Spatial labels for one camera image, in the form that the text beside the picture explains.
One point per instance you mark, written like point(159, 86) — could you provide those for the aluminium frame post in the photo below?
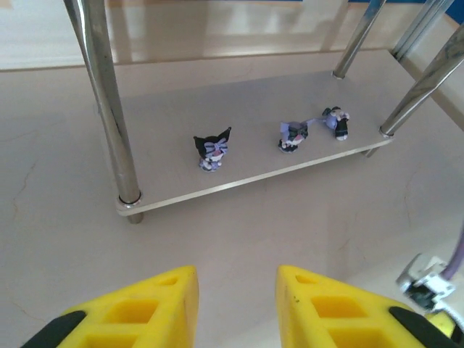
point(417, 29)

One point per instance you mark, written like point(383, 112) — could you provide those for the Kuromi figurine with black dress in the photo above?
point(339, 125)

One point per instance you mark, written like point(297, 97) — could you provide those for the Kuromi figurine with black hood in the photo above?
point(214, 152)

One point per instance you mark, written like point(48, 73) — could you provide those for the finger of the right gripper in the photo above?
point(445, 324)

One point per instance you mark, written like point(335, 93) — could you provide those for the Kuromi figurine with purple hood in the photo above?
point(291, 137)

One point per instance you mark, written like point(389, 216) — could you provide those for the white two-tier metal-leg shelf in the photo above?
point(253, 108)

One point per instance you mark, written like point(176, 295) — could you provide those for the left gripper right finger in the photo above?
point(333, 315)

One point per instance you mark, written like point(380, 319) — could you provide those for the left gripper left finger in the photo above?
point(145, 315)

